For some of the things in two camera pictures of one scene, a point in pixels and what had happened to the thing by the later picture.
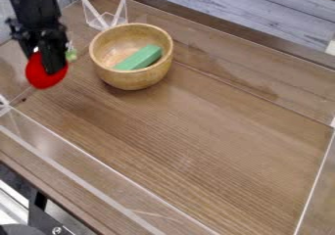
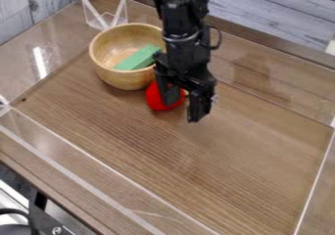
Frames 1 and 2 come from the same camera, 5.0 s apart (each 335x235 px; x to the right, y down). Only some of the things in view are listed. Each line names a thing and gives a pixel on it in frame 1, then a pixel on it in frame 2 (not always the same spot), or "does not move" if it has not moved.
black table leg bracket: x=38 y=218 does not move
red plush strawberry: x=36 y=74 -> x=154 y=98
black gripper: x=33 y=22 -> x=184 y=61
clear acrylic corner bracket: x=105 y=20 does not move
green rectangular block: x=140 y=59 does not move
